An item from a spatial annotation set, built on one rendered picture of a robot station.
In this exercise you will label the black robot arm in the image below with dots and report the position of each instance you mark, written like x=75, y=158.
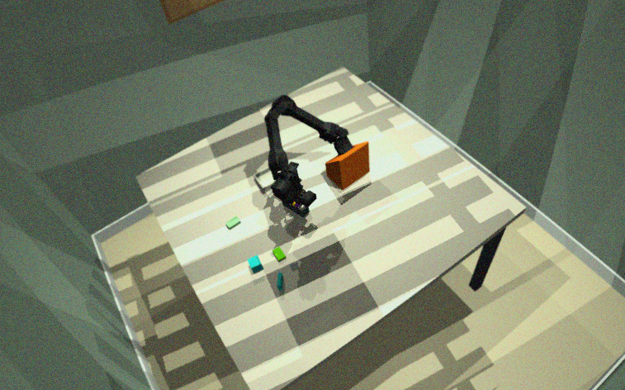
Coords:
x=277, y=158

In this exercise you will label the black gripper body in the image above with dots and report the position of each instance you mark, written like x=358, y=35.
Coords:
x=306, y=198

